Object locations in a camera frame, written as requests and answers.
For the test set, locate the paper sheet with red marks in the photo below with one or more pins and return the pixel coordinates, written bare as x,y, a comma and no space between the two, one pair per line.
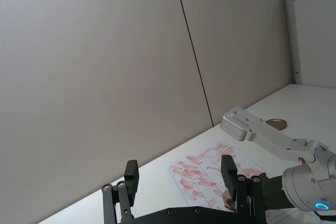
194,174

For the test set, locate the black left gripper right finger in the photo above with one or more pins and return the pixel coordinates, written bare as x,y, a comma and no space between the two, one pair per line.
228,174

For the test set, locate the round gold disc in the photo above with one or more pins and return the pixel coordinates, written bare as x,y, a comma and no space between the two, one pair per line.
276,124

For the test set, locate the small wooden block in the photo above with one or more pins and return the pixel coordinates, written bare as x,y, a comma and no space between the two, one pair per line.
225,196

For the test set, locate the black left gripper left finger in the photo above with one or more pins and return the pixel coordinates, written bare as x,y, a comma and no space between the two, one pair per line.
130,182

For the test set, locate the white panel with grey frame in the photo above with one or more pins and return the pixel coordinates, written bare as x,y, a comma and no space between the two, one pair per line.
315,37

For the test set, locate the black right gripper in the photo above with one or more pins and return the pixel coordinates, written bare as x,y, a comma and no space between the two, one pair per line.
274,192

